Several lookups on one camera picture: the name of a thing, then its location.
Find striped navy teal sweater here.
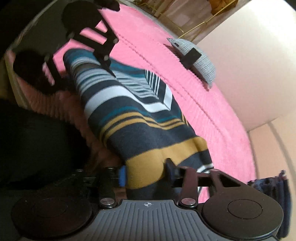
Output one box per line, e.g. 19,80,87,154
63,49,213,200

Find gold metal clothes rack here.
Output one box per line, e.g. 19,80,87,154
131,0,239,40

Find pink ribbed bed blanket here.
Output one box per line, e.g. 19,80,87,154
16,5,256,183

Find navy patterned hanging cloth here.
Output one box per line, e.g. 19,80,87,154
247,170,292,240

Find grey knit pouch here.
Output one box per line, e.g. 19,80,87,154
167,38,216,88

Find orange puffer jacket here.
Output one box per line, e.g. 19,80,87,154
208,0,231,10

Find black strap on pouch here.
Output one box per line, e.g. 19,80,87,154
181,48,202,68

